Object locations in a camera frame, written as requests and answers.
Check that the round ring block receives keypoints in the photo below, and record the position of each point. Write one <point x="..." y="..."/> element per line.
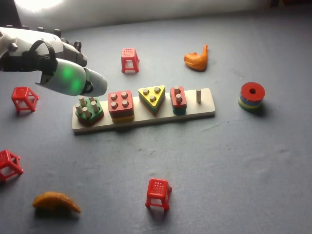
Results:
<point x="251" y="97"/>

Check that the red rectangular block stack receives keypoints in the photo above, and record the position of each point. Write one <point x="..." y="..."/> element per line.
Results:
<point x="181" y="107"/>

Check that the brown toy bread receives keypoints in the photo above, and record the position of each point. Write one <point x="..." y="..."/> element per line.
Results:
<point x="53" y="198"/>

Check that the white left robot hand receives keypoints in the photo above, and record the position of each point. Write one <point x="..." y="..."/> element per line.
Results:
<point x="68" y="75"/>

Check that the yellow triangle block stack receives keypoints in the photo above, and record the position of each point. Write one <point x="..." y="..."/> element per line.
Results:
<point x="149" y="95"/>

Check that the red toy stool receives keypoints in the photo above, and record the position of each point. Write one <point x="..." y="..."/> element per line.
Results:
<point x="6" y="157"/>
<point x="129" y="52"/>
<point x="158" y="186"/>
<point x="20" y="92"/>

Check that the wooden peg sorter board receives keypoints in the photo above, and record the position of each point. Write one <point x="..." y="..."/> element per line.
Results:
<point x="146" y="122"/>

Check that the orange toy roast chicken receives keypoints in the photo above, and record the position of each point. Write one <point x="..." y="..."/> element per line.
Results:
<point x="197" y="61"/>

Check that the green pentagon block stack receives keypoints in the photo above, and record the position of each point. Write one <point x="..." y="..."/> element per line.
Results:
<point x="95" y="108"/>

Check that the grey table cloth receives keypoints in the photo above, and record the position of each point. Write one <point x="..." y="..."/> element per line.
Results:
<point x="219" y="170"/>

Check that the red square block stack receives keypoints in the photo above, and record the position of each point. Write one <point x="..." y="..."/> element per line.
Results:
<point x="119" y="100"/>

